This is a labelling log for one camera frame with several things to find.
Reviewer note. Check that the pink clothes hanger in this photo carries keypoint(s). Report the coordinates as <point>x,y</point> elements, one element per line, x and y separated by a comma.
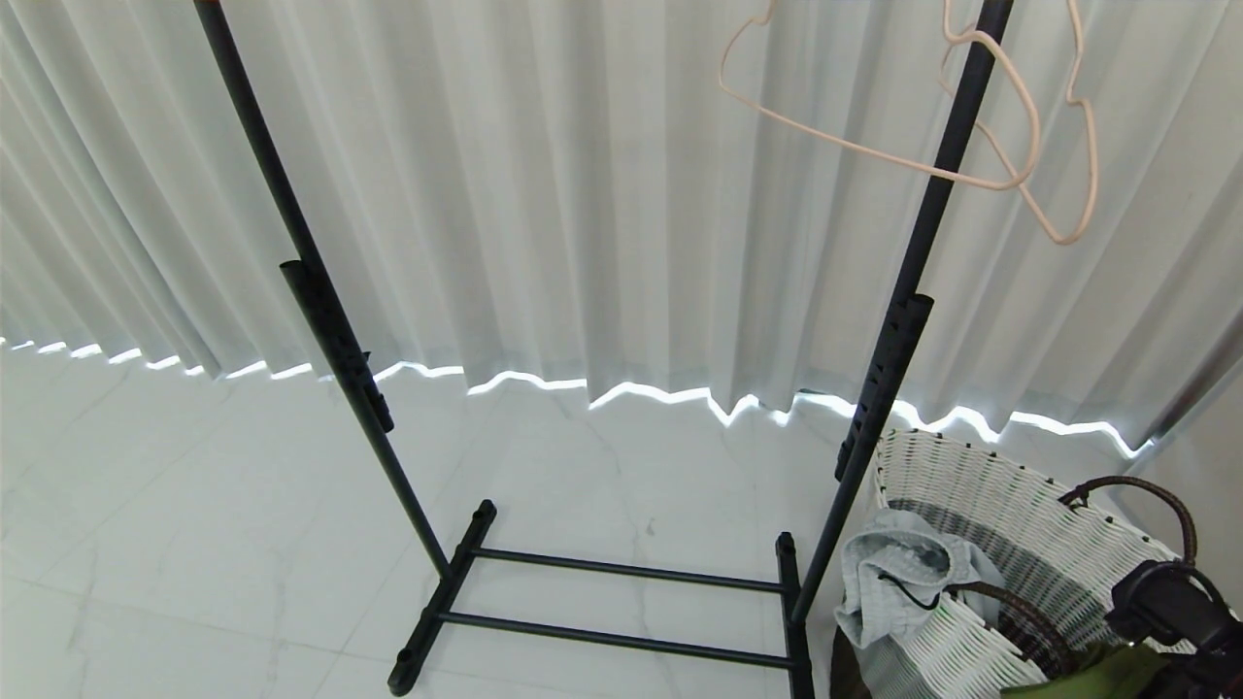
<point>1096,165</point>
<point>1037,136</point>

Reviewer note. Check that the green sleeveless shirt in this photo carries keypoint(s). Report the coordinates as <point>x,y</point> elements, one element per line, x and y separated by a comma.
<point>1097,675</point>

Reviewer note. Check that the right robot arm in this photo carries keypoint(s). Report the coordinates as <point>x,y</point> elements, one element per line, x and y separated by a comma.
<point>1214,670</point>

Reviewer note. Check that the black clothes rack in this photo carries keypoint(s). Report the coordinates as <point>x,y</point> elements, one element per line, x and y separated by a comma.
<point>327,330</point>

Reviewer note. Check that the white laundry basket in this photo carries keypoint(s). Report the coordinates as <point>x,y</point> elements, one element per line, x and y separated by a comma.
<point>971,485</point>

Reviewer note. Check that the white curtain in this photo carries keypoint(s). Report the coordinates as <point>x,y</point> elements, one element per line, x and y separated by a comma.
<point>583,194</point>

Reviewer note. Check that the pale grey shorts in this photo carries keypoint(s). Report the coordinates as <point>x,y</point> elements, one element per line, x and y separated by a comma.
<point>893,582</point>

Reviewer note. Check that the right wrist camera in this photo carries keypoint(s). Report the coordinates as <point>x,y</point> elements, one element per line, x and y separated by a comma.
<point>1160,607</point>

